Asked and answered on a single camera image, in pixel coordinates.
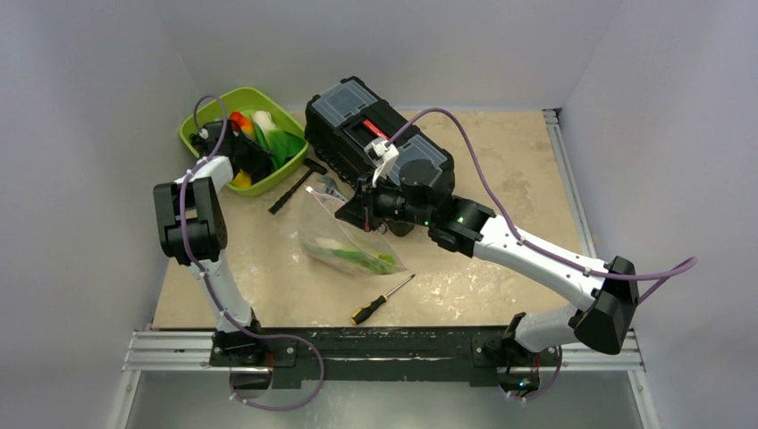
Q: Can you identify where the clear zip top bag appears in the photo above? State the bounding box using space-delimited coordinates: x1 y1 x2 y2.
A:
298 186 406 276

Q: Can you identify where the toy lemon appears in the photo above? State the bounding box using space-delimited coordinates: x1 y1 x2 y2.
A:
230 171 253 189

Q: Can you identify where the toy green onion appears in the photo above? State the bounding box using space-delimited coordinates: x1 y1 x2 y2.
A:
302 238 360 264

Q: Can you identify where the toy green bean pod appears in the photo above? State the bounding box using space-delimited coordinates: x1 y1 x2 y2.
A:
331 248 398 274

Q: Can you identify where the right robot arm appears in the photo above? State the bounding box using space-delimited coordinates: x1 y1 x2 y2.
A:
335 160 639 364

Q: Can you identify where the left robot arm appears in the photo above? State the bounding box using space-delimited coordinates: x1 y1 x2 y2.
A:
153 120 268 366

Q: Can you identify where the toy red strawberry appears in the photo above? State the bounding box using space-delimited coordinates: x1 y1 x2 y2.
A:
229 111 254 134

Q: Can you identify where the green plastic bin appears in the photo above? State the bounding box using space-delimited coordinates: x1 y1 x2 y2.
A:
179 87 308 197

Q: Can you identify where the black hammer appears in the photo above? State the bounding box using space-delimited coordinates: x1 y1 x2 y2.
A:
268 158 327 215

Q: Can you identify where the toy green leaf vegetable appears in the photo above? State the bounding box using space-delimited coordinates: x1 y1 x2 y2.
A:
252 111 306 170

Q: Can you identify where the black toolbox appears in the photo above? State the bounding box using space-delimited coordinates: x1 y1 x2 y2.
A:
305 76 455 192

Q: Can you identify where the yellow black screwdriver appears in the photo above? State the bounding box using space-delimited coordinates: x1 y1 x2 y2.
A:
350 273 417 325

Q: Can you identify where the adjustable wrench red handle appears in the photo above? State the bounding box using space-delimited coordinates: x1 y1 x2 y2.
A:
315 176 349 203

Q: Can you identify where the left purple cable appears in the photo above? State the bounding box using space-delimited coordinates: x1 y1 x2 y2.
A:
177 94 280 341

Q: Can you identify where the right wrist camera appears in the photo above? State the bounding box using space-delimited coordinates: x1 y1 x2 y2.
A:
364 138 400 187

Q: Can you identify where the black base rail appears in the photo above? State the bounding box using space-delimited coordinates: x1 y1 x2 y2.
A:
209 325 559 391

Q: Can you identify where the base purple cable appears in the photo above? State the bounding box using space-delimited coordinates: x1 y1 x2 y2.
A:
229 331 325 413

